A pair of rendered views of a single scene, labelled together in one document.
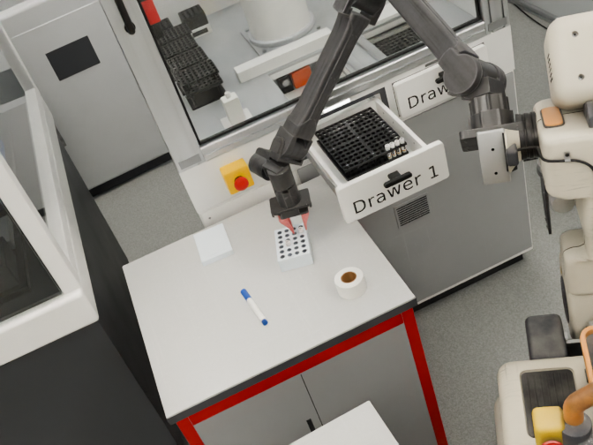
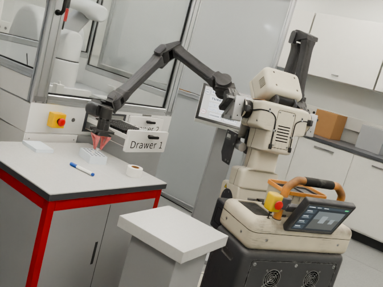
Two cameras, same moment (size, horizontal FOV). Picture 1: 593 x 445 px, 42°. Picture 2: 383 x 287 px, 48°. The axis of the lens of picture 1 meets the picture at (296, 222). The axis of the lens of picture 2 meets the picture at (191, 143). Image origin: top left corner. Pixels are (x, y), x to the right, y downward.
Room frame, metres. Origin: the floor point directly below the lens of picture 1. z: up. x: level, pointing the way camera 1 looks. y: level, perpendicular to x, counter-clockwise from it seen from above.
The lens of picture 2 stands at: (-0.11, 1.13, 1.31)
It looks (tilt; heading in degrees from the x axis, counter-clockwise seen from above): 10 degrees down; 314
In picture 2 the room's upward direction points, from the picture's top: 15 degrees clockwise
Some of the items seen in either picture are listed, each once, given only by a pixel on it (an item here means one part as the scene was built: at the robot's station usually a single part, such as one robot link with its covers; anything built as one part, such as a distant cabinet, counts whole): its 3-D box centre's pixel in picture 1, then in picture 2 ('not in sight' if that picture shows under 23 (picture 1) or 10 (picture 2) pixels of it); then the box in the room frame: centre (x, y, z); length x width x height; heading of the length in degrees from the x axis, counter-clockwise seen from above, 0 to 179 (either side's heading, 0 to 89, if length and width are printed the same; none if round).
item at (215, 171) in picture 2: not in sight; (212, 183); (1.82, -1.24, 0.51); 0.50 x 0.45 x 1.02; 136
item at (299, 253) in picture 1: (293, 246); (93, 156); (1.53, 0.03, 0.78); 0.12 x 0.08 x 0.04; 173
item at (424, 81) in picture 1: (442, 80); (145, 126); (1.88, -0.53, 0.87); 0.29 x 0.02 x 0.11; 98
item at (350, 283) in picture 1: (350, 282); (134, 171); (1.33, -0.07, 0.78); 0.07 x 0.07 x 0.04
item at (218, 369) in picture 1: (295, 373); (55, 241); (1.48, 0.15, 0.38); 0.62 x 0.58 x 0.76; 98
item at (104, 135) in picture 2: (296, 216); (100, 139); (1.55, 0.00, 0.85); 0.07 x 0.07 x 0.09; 84
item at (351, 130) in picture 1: (361, 147); (120, 130); (1.72, -0.23, 0.87); 0.22 x 0.18 x 0.06; 8
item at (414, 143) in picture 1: (360, 147); (118, 130); (1.73, -0.23, 0.86); 0.40 x 0.26 x 0.06; 8
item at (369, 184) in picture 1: (393, 182); (146, 141); (1.52, -0.26, 0.87); 0.29 x 0.02 x 0.11; 98
